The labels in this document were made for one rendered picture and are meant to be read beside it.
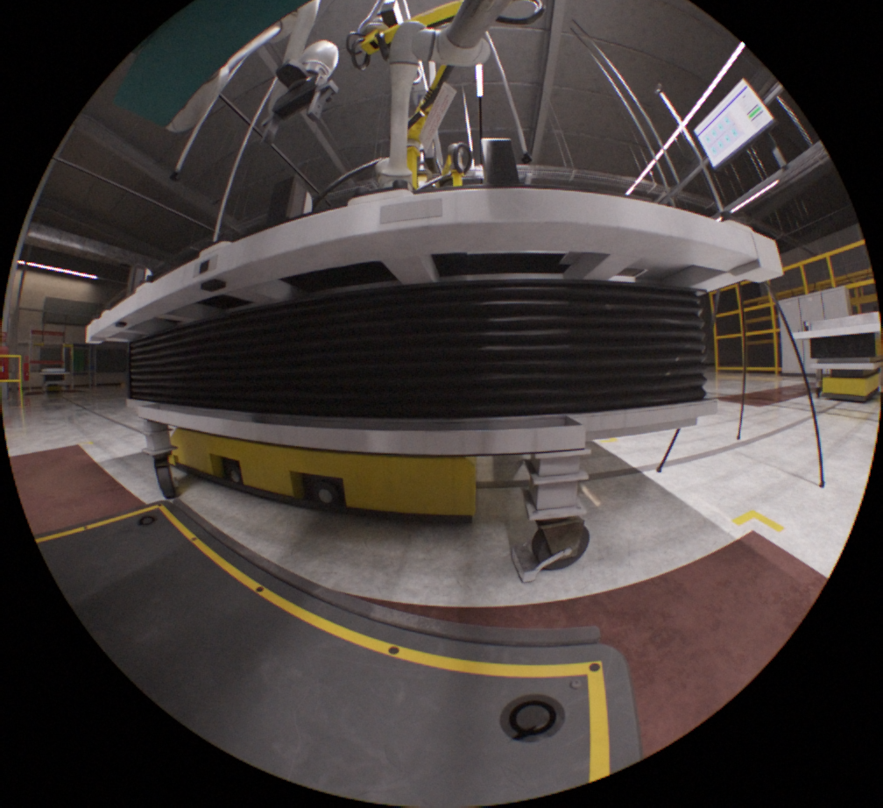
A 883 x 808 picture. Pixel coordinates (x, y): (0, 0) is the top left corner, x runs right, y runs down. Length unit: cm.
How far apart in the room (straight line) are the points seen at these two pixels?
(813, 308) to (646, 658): 887
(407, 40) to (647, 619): 166
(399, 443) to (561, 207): 54
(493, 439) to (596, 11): 1083
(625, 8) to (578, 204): 1073
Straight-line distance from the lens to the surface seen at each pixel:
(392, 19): 178
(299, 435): 71
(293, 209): 70
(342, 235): 50
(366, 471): 99
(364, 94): 1141
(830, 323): 496
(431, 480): 94
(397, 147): 100
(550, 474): 65
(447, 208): 46
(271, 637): 31
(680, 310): 96
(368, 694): 26
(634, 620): 75
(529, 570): 77
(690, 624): 78
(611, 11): 1099
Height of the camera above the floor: 55
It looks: level
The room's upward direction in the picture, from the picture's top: 2 degrees counter-clockwise
